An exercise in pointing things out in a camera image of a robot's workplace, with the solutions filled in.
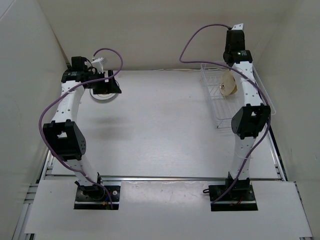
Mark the aluminium frame rail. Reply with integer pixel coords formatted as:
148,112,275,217
39,174,283,183

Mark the white wire dish rack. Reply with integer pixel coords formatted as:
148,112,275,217
200,62,277,130

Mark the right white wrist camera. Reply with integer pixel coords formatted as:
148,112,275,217
232,23,244,31

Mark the white front board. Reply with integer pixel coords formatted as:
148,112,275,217
25,180,312,240

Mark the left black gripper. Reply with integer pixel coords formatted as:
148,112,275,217
86,70,122,95

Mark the white green-rimmed plate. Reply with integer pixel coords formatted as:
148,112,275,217
89,90,119,104

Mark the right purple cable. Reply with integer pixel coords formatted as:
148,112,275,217
179,23,273,208

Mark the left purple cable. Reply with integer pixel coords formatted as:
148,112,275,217
38,48,124,210

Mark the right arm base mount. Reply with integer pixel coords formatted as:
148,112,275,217
202,184,258,212

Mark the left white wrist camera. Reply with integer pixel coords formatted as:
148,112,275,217
91,57,106,74

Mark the cream plate with red seal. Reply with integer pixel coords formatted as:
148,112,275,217
230,84,238,95

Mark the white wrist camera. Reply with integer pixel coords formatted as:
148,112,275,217
232,23,244,31
91,57,106,74

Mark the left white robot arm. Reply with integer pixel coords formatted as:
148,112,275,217
42,56,122,200

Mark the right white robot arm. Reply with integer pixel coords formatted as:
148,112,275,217
223,23,271,184

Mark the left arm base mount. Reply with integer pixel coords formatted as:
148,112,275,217
73,181,121,210

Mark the purple cable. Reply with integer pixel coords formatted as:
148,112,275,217
38,48,124,210
179,23,273,208

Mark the cream plate with dark mark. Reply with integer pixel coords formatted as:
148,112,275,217
219,70,236,96

